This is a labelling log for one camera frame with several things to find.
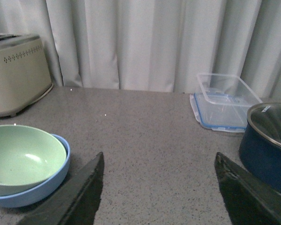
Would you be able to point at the clear plastic food container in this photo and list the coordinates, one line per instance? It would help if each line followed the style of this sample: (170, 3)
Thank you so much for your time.
(221, 89)

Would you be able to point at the glass pot lid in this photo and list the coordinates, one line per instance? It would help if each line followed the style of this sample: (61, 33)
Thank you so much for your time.
(265, 119)

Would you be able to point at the blue bowl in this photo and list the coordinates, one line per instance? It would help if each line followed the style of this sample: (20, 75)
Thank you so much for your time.
(42, 190)

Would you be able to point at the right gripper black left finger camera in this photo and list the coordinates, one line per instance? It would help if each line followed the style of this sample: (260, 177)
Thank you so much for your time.
(76, 202)

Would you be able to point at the green bowl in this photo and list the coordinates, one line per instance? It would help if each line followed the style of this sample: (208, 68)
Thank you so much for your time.
(28, 157)

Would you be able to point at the cream two-slot toaster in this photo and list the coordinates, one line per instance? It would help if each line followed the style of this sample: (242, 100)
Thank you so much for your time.
(24, 72)

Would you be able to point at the dark blue pot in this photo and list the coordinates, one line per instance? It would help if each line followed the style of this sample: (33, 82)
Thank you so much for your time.
(261, 157)

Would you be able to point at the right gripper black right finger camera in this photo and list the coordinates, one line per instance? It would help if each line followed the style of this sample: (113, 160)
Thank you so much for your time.
(247, 200)

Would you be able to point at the white curtain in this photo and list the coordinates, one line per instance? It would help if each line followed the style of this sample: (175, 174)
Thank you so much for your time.
(157, 45)

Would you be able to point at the blue-rimmed container lid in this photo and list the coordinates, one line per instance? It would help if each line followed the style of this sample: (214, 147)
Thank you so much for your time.
(224, 115)

